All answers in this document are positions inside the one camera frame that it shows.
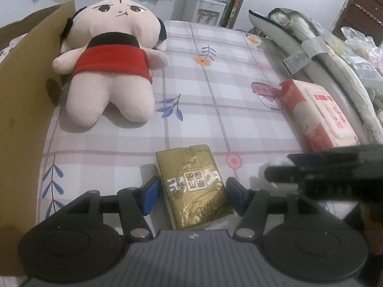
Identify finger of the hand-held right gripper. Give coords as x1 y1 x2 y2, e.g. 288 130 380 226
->
287 149 361 166
265 165 306 183

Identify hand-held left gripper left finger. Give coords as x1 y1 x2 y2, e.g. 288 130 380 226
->
64 177 159 241

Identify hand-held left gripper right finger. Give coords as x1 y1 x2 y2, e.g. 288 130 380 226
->
226 178 324 241

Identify gold tissue pack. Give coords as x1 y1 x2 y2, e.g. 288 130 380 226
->
155 144 235 231

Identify brown cardboard box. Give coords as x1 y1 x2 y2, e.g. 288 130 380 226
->
0 0 77 277

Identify pink wet wipes pack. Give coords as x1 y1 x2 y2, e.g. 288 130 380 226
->
278 79 360 153

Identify white barcode label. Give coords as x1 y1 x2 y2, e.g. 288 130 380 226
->
281 49 310 77

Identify clear plastic bags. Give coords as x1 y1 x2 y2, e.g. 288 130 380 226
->
341 27 383 75

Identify plush doll with red dress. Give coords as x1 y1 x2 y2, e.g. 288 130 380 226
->
52 0 169 127

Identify dark wooden cabinet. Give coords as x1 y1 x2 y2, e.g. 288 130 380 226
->
332 0 383 39

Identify patterned standing board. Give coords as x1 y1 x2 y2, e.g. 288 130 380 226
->
223 0 255 29

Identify white water dispenser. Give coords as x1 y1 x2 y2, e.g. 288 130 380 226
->
184 0 226 26

